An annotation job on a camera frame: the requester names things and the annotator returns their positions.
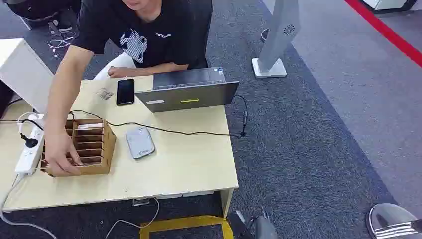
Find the person's left hand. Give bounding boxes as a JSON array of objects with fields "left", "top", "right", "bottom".
[{"left": 108, "top": 66, "right": 133, "bottom": 79}]

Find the person's right hand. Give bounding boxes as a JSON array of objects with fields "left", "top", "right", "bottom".
[{"left": 43, "top": 130, "right": 84, "bottom": 177}]

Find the wooden card box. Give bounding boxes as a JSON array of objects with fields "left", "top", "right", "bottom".
[{"left": 39, "top": 119, "right": 117, "bottom": 177}]

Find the black smartphone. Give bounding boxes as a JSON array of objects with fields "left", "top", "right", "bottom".
[{"left": 116, "top": 78, "right": 135, "bottom": 106}]

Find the white power strip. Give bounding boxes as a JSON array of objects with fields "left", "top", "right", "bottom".
[{"left": 14, "top": 114, "right": 45, "bottom": 175}]

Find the black power plug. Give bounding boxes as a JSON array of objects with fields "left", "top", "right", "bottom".
[{"left": 19, "top": 132, "right": 39, "bottom": 149}]

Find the person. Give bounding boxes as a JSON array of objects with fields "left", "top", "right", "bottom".
[{"left": 43, "top": 0, "right": 214, "bottom": 177}]

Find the grey card reader device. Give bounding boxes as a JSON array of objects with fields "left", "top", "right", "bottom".
[{"left": 125, "top": 126, "right": 156, "bottom": 160}]

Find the grey laptop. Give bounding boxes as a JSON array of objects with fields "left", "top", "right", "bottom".
[{"left": 134, "top": 67, "right": 240, "bottom": 113}]

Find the white cabinet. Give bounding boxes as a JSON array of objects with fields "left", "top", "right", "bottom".
[{"left": 0, "top": 38, "right": 55, "bottom": 115}]

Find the black office chair backrest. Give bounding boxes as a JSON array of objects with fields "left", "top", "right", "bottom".
[{"left": 186, "top": 0, "right": 214, "bottom": 70}]

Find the black swivel chair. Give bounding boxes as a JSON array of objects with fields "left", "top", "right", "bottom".
[{"left": 4, "top": 0, "right": 82, "bottom": 50}]

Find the pale wooden desk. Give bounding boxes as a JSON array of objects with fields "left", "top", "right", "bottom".
[{"left": 0, "top": 75, "right": 240, "bottom": 219}]

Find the yellow floor tape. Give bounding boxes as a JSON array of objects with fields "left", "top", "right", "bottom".
[{"left": 139, "top": 215, "right": 235, "bottom": 239}]

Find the grey stand with white base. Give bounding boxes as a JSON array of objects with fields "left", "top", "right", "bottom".
[{"left": 251, "top": 0, "right": 301, "bottom": 79}]

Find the red floor tape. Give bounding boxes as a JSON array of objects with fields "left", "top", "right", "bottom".
[{"left": 344, "top": 0, "right": 422, "bottom": 68}]

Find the white looped cable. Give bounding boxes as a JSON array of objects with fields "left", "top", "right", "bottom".
[{"left": 16, "top": 111, "right": 41, "bottom": 133}]

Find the black plug cable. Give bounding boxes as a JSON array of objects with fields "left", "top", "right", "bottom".
[{"left": 0, "top": 119, "right": 44, "bottom": 132}]

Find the black laptop cable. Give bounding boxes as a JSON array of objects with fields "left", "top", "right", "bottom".
[{"left": 67, "top": 95, "right": 248, "bottom": 139}]

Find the white power strip cable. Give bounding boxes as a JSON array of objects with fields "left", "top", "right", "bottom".
[{"left": 0, "top": 174, "right": 58, "bottom": 239}]

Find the thin white cable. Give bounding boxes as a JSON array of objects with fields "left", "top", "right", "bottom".
[{"left": 105, "top": 197, "right": 161, "bottom": 239}]

